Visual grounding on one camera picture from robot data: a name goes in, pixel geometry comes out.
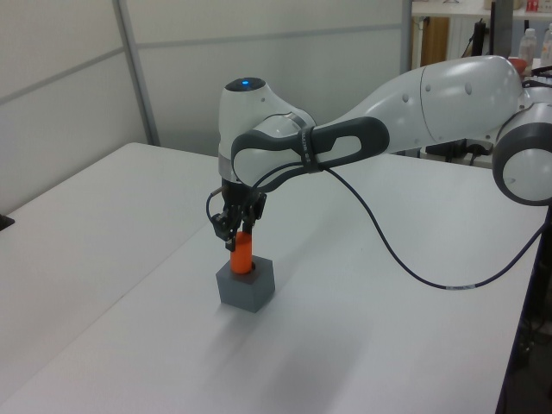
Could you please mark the wooden desk panel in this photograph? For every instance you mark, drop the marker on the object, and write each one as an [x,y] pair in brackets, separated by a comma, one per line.
[434,41]

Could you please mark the clear plastic bottle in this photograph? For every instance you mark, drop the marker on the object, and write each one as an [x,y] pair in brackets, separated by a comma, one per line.
[528,45]

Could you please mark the black flat object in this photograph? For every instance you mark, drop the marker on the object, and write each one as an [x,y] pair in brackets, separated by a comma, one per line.
[5,222]

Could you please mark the grey partition frame post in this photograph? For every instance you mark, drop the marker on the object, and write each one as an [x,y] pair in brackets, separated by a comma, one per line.
[407,34]

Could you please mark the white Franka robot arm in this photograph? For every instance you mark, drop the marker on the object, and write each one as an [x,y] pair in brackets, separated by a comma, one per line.
[453,95]

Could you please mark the orange cylinder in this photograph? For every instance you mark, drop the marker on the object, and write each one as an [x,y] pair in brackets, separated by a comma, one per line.
[241,256]

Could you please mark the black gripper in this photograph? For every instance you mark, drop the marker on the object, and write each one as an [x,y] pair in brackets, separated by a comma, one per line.
[236,194]

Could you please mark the dark upright monitor post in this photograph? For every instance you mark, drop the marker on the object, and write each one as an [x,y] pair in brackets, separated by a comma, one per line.
[501,26]

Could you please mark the grey block with round hole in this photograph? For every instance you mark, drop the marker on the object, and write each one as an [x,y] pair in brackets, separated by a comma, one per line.
[246,293]

